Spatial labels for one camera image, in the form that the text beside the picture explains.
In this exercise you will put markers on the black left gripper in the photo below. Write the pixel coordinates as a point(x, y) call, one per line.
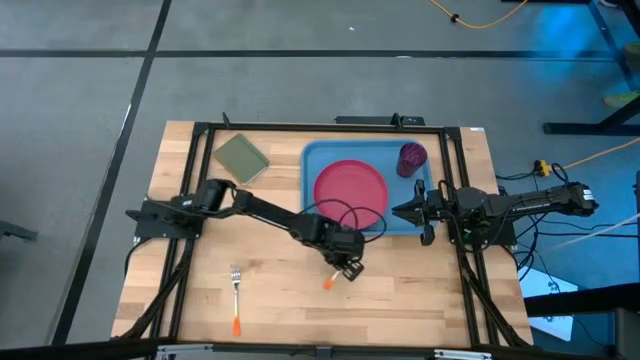
point(342, 242)

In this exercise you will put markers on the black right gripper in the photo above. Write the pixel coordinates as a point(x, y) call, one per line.
point(441, 207)

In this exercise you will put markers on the purple cup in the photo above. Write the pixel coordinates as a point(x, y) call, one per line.
point(411, 160)

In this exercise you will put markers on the pink plastic plate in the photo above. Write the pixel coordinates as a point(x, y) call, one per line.
point(350, 185)

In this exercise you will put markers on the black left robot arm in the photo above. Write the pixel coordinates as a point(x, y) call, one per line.
point(265, 210)

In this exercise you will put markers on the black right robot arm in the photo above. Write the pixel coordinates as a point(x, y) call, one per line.
point(525, 202)

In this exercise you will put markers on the blue plastic tray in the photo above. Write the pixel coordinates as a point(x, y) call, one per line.
point(320, 155)

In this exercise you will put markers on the black curved clamp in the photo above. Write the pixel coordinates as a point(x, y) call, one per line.
point(397, 120)
point(225, 120)

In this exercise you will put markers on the yellow power plug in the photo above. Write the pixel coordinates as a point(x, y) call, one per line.
point(542, 167)

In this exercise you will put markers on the white sheet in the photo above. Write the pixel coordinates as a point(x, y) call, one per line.
point(540, 282)

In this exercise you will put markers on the green notebook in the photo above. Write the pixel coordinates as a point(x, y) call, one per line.
point(242, 158)

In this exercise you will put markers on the black bar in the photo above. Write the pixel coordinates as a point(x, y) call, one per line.
point(590, 299)

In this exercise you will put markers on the black furniture foot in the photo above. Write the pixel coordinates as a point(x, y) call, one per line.
point(15, 231)

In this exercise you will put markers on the black aluminium table frame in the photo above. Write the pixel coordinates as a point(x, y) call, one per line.
point(300, 129)

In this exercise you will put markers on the grey metal bracket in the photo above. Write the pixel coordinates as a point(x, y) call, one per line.
point(185, 352)
point(462, 355)

